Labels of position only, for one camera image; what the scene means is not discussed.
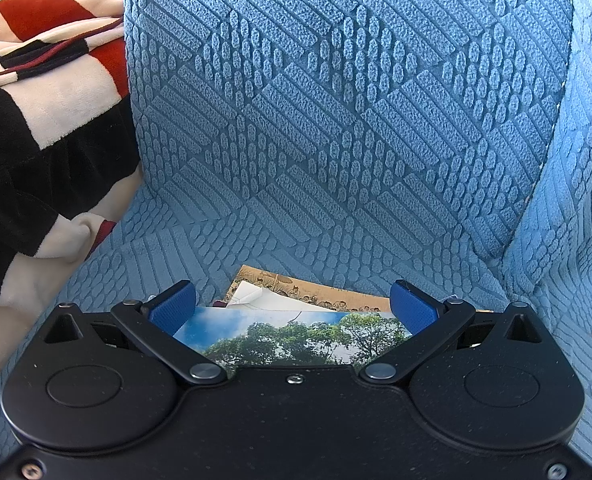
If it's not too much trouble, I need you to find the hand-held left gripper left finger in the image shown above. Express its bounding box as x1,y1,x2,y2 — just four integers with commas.
42,280,229,387

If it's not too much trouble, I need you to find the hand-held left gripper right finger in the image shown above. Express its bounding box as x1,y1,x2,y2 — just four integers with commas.
360,280,552,386

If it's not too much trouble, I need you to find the tan illustrated book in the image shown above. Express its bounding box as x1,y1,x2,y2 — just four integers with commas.
232,264,393,313

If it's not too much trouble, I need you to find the white notebook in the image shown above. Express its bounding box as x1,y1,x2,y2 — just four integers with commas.
224,281,337,312

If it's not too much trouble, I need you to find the lined notebook with photo cover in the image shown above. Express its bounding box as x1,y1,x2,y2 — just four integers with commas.
172,306,413,377

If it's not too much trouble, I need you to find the red black striped blanket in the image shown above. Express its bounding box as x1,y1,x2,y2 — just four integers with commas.
0,0,144,461

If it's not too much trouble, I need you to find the blue textured sofa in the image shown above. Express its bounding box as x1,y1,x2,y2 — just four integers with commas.
0,0,592,466

